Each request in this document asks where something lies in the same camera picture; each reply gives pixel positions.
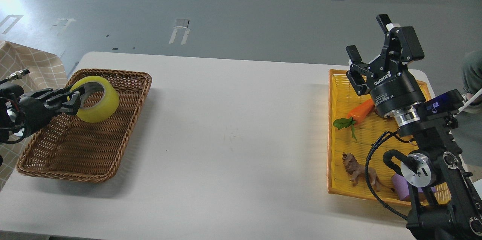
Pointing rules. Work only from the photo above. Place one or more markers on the purple foam cube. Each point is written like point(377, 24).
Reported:
point(402, 191)

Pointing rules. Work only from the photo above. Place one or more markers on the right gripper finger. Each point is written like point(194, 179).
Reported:
point(401, 46)
point(359, 74)

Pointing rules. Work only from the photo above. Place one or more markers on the yellow tape roll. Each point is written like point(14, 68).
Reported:
point(104, 107)

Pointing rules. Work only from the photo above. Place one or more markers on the brown toy lion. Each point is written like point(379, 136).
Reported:
point(355, 170)

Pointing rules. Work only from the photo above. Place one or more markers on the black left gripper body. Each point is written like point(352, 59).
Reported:
point(37, 114)

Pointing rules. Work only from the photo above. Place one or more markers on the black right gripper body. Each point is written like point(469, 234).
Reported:
point(394, 90)

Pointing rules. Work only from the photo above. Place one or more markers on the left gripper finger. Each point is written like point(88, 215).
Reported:
point(60, 94)
point(71, 102)

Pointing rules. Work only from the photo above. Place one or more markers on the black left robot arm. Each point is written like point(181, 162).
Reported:
point(12, 117)

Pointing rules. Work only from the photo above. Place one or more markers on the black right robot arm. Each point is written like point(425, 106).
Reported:
point(444, 202)

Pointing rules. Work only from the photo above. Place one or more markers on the yellow plastic basket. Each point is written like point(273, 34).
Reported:
point(343, 99)

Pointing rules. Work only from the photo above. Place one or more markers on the beige checkered cloth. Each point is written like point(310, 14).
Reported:
point(46, 71)

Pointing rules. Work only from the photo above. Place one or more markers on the brown wicker basket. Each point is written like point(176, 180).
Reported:
point(71, 149)

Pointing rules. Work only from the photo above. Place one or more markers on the orange toy carrot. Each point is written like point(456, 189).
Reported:
point(355, 116)

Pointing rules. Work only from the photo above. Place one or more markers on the person leg with shoe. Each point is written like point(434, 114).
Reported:
point(472, 80)

